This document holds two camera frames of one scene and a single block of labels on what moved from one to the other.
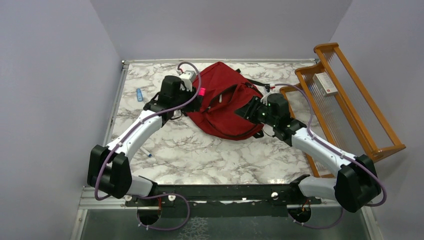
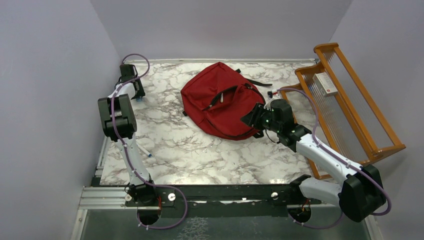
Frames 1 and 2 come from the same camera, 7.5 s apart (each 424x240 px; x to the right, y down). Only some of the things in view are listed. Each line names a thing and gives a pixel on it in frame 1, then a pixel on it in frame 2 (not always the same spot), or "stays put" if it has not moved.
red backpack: [222, 90] stays put
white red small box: [324, 84] stays put
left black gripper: [194, 105] -> [140, 92]
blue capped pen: [144, 151] stays put
